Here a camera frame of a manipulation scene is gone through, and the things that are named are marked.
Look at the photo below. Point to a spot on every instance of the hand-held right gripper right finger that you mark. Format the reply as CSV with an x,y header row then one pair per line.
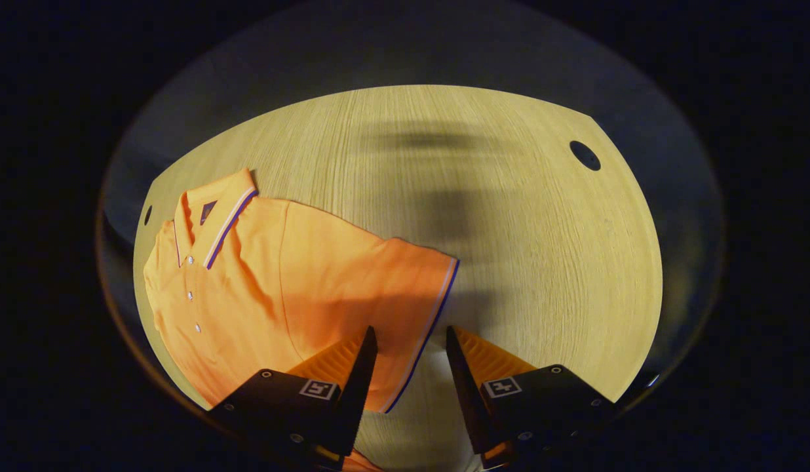
x,y
467,400

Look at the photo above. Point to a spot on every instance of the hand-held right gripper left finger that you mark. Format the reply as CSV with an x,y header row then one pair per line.
x,y
356,393

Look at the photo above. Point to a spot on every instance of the orange polo T-shirt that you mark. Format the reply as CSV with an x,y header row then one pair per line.
x,y
300,282

